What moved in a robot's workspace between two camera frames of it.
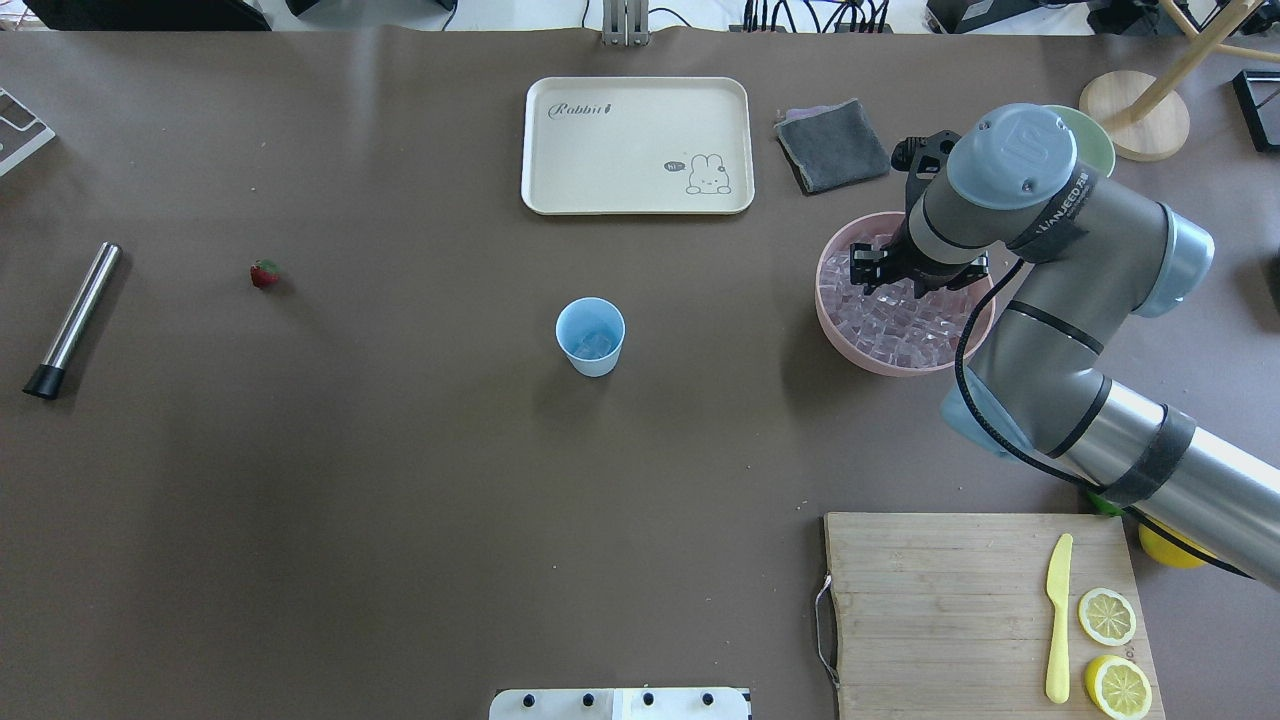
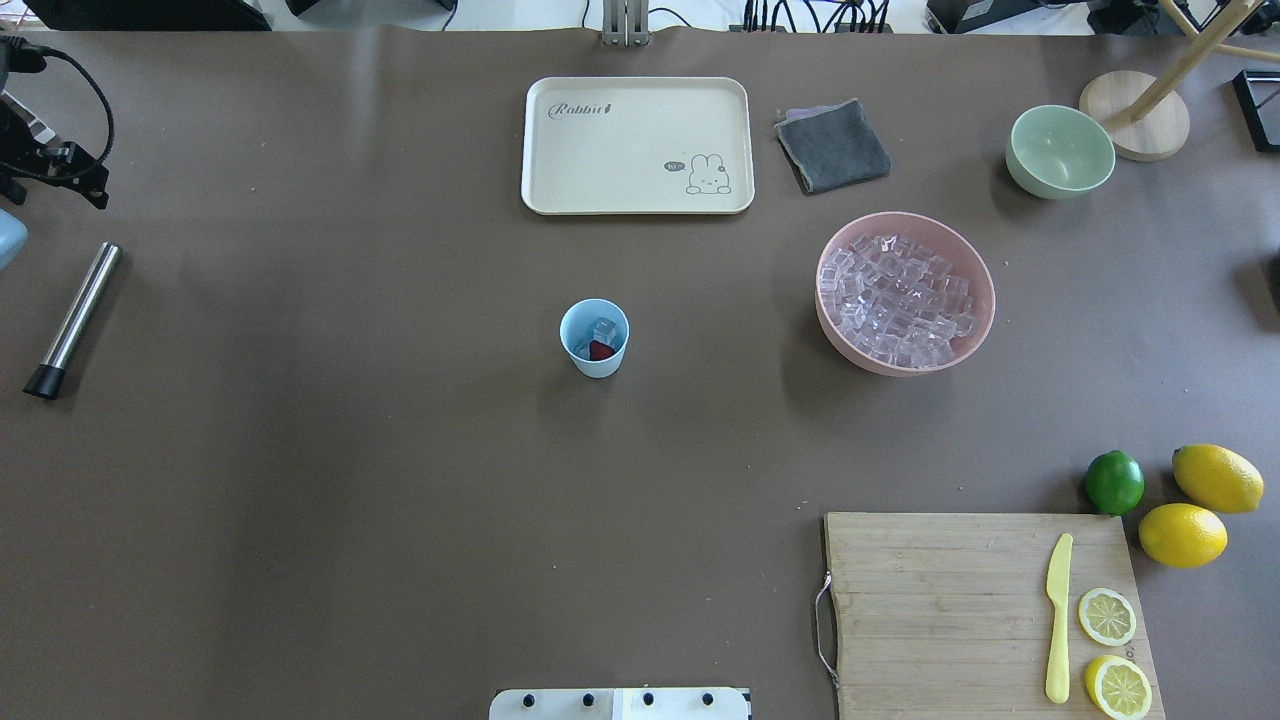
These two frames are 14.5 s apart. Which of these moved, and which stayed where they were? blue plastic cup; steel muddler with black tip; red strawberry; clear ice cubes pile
Moved: red strawberry
Stayed: blue plastic cup; clear ice cubes pile; steel muddler with black tip
